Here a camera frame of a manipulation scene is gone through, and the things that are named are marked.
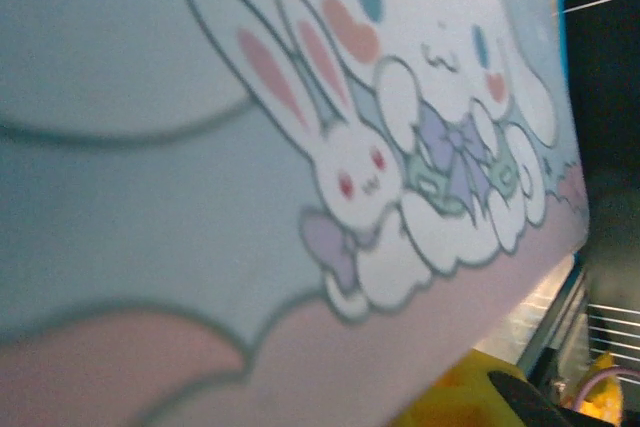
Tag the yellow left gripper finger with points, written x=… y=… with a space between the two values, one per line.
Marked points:
x=465 y=397

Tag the pastel cartoon tin box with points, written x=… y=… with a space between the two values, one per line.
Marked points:
x=250 y=172

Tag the yellow snack bag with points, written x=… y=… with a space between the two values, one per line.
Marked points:
x=605 y=367

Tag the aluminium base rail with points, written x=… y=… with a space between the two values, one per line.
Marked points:
x=540 y=312

